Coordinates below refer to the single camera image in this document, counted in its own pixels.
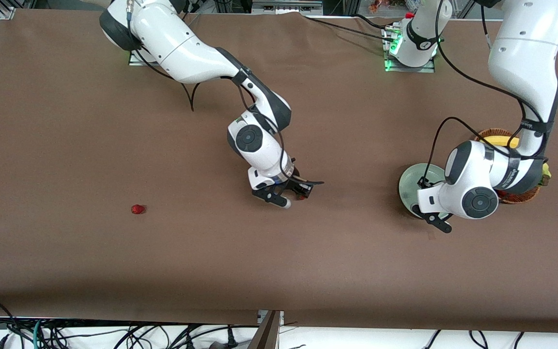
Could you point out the brown table cover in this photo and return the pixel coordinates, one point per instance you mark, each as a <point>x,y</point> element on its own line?
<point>279,266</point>

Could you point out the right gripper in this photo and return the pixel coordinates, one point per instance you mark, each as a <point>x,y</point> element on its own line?
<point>294,182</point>

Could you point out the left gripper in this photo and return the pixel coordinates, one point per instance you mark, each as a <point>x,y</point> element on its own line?
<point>424,183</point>

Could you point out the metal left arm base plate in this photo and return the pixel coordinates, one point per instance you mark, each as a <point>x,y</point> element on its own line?
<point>426,69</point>

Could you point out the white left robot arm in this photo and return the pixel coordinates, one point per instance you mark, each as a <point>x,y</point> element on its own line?
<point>526,58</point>

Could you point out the aluminium frame profile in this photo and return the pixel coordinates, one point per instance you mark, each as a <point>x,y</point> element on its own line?
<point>5,12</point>

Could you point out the yellow banana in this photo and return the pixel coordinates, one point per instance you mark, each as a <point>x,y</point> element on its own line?
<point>499,141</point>
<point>546,172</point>

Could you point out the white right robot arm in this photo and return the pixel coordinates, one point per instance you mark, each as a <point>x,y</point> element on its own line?
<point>182,48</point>

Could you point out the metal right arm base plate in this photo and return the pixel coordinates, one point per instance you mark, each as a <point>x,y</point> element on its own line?
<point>136,62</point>

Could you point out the pale green plate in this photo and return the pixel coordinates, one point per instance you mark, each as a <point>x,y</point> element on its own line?
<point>410,184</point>

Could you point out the brown wicker basket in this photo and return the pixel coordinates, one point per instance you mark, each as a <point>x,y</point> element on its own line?
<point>489,133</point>

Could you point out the grey background device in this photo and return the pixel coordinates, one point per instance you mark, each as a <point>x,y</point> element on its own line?
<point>286,7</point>

